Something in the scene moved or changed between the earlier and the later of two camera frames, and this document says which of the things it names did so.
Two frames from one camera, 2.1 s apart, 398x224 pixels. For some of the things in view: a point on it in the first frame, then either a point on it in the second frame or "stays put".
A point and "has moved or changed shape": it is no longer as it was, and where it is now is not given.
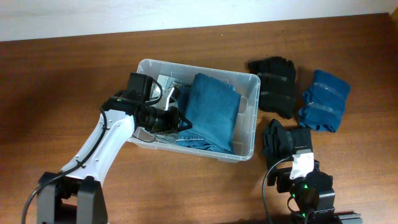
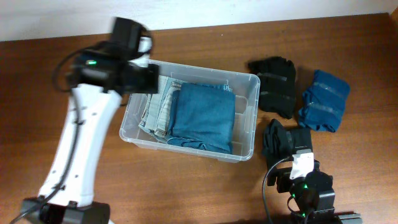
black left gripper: [176, 119] -> [148, 78]
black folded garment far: [277, 76] stays put
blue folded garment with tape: [323, 105] stays put
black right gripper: [285, 180] stays put
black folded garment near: [279, 144] stays put
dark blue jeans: [212, 106] has moved or changed shape
